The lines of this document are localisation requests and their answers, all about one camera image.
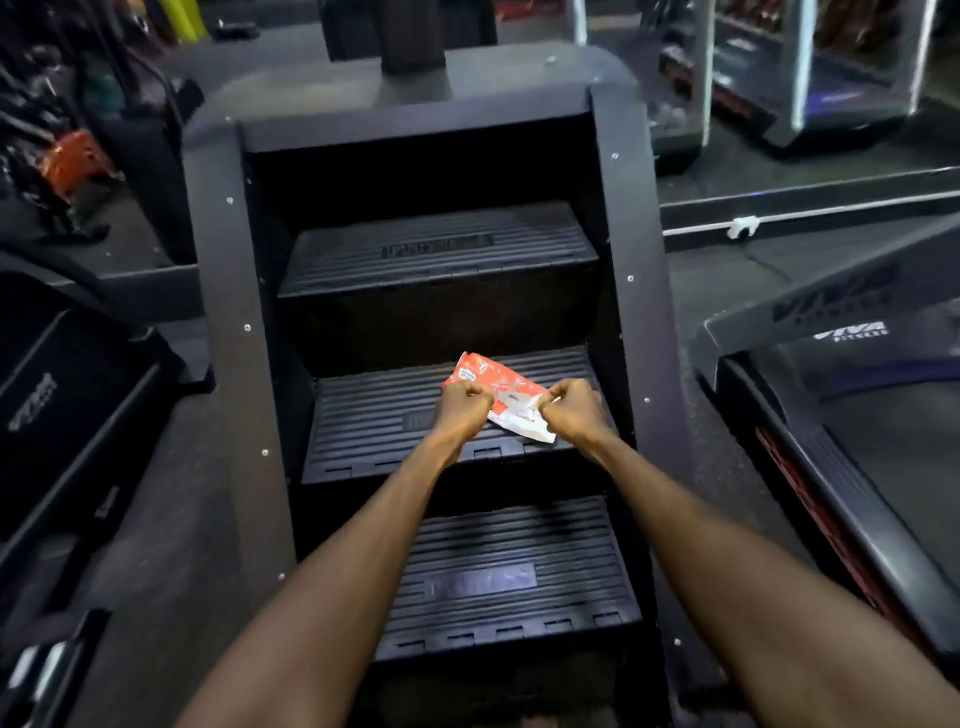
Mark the person's right hand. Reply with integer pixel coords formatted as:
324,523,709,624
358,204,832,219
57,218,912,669
537,378,616,454

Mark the person's left hand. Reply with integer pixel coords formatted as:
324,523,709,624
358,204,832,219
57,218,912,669
432,379,495,451

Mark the red and white sachet packet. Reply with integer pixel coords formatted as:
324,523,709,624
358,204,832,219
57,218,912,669
441,351,558,444

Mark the person's right forearm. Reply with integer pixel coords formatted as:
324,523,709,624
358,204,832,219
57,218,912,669
586,431,960,728

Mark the person's left forearm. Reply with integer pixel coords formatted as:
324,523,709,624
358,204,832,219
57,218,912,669
177,431,463,728

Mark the black stair climber machine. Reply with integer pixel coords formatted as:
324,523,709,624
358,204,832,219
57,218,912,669
182,0,695,728

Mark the black treadmill with white logo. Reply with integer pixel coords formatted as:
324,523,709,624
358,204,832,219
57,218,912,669
691,217,960,676

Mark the orange gym machine part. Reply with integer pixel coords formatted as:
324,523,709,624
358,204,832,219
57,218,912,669
39,129,120,198

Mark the grey metal frame rack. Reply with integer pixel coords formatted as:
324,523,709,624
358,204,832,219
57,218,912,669
570,0,939,155

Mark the yellow-green post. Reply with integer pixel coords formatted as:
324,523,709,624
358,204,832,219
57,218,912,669
159,0,210,43

